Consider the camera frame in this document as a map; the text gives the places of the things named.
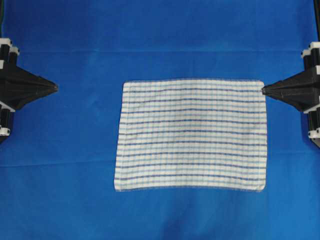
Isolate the blue striped white towel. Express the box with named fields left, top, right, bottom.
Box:
left=114, top=78, right=268, bottom=192

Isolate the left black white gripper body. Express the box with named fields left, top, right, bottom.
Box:
left=0, top=37, right=20, bottom=144

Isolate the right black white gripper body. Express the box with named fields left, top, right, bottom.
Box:
left=301, top=41, right=320, bottom=148

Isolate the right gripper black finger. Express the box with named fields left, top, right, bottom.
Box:
left=262, top=89, right=312, bottom=112
left=262, top=66, right=320, bottom=90

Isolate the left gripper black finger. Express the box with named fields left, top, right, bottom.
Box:
left=9, top=86, right=58, bottom=110
left=9, top=66, right=58, bottom=90

